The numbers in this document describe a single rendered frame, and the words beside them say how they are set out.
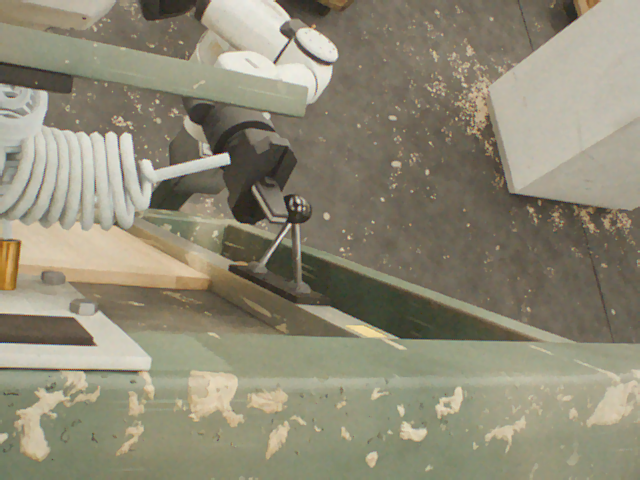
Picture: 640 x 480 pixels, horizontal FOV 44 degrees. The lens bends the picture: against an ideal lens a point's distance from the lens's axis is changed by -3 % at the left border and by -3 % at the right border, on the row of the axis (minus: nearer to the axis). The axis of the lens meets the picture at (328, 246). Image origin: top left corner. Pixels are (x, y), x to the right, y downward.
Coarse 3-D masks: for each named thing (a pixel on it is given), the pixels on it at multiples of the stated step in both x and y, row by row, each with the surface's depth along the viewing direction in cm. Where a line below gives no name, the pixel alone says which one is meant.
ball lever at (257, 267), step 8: (288, 224) 114; (280, 232) 113; (280, 240) 113; (272, 248) 113; (264, 256) 113; (248, 264) 113; (256, 264) 112; (264, 264) 113; (256, 272) 111; (264, 272) 112
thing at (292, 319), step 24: (144, 240) 145; (168, 240) 136; (192, 264) 125; (216, 264) 119; (216, 288) 117; (240, 288) 111; (264, 288) 105; (264, 312) 105; (288, 312) 99; (312, 312) 95; (336, 312) 98; (312, 336) 94; (336, 336) 90; (360, 336) 86
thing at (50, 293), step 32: (0, 64) 40; (0, 96) 44; (32, 96) 47; (0, 128) 45; (32, 128) 46; (0, 192) 48; (0, 256) 48; (0, 288) 48; (32, 288) 50; (64, 288) 52; (96, 320) 45; (0, 352) 36; (32, 352) 37; (64, 352) 38; (96, 352) 39; (128, 352) 40
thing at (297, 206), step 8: (288, 200) 99; (296, 200) 99; (304, 200) 99; (288, 208) 98; (296, 208) 98; (304, 208) 99; (288, 216) 99; (296, 216) 99; (304, 216) 99; (296, 224) 100; (296, 232) 100; (296, 240) 101; (296, 248) 101; (296, 256) 101; (296, 264) 101; (296, 272) 102; (296, 280) 102; (288, 288) 103; (296, 288) 101; (304, 288) 102
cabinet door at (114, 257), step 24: (24, 240) 125; (48, 240) 129; (72, 240) 133; (96, 240) 138; (120, 240) 141; (24, 264) 104; (48, 264) 107; (72, 264) 110; (96, 264) 113; (120, 264) 117; (144, 264) 122; (168, 264) 124; (192, 288) 117
